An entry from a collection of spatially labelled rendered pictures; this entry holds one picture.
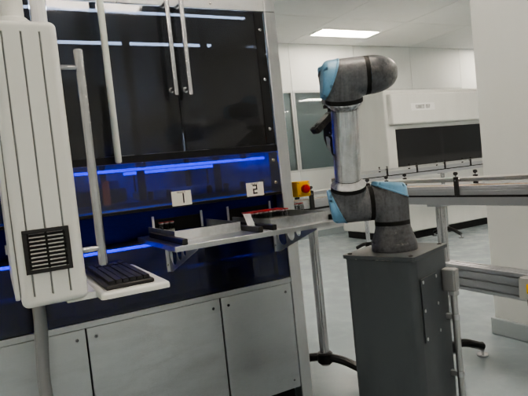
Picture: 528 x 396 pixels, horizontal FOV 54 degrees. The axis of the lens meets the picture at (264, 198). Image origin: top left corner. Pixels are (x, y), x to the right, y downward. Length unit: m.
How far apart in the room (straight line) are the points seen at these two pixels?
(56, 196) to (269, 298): 1.19
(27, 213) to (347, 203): 0.94
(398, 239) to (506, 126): 1.56
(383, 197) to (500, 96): 1.59
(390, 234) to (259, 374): 1.00
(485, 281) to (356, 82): 1.35
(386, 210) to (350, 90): 0.41
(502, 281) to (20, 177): 1.98
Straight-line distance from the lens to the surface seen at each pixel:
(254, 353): 2.37
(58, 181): 1.48
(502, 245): 3.25
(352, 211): 1.70
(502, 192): 2.43
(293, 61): 8.03
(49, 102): 1.50
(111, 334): 2.13
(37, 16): 2.13
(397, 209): 1.73
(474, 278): 2.63
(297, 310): 2.43
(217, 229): 1.91
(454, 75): 10.24
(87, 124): 1.51
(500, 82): 3.18
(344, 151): 1.64
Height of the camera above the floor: 1.10
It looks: 3 degrees down
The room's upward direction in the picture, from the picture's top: 6 degrees counter-clockwise
